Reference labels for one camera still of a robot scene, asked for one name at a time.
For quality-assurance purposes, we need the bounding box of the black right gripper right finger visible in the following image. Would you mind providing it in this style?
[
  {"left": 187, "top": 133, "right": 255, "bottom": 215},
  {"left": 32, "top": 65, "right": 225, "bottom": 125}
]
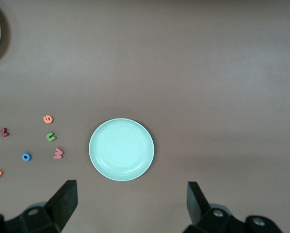
[{"left": 182, "top": 181, "right": 284, "bottom": 233}]

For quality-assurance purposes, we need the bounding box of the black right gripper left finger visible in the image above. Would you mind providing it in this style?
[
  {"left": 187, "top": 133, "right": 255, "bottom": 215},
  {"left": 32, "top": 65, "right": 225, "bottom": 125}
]
[{"left": 0, "top": 180, "right": 78, "bottom": 233}]

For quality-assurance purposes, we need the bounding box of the pink foam letter w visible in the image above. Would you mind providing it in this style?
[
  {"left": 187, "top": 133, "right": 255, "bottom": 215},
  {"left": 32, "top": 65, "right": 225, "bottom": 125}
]
[{"left": 53, "top": 147, "right": 65, "bottom": 160}]

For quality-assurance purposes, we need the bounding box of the light green plate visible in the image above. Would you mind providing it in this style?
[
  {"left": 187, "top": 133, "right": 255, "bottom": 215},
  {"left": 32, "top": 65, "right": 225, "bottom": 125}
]
[{"left": 88, "top": 117, "right": 155, "bottom": 182}]

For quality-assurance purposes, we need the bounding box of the brown table cover sheet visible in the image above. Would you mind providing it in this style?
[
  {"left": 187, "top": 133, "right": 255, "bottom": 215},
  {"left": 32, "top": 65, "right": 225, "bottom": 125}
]
[{"left": 0, "top": 0, "right": 290, "bottom": 233}]

